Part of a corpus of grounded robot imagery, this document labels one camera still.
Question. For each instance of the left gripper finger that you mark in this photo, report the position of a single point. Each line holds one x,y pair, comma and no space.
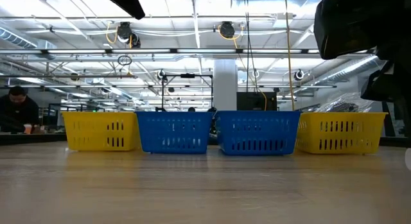
126,2

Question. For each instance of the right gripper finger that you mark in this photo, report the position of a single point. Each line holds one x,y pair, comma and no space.
380,84
405,89

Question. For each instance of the bagged black shower puff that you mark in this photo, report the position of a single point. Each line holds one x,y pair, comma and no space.
343,105

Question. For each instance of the yellow plastic basket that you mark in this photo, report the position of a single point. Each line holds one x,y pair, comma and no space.
340,131
96,131

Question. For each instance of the long ceiling light strip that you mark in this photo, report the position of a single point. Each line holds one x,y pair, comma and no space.
205,51

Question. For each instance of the person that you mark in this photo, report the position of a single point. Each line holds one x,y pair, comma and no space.
19,111
191,109

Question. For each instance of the black cabinet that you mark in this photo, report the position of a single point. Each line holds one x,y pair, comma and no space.
253,102

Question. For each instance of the white pillar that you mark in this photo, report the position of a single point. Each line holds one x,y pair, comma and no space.
224,86

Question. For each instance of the blue plastic basket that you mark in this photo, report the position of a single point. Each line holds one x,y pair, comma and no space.
173,131
257,131

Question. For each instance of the orange cup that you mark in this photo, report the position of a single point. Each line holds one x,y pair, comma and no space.
28,129

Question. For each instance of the silver ventilation duct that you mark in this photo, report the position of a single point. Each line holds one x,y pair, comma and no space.
346,71

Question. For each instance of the black frame stand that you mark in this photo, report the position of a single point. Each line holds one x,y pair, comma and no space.
187,75

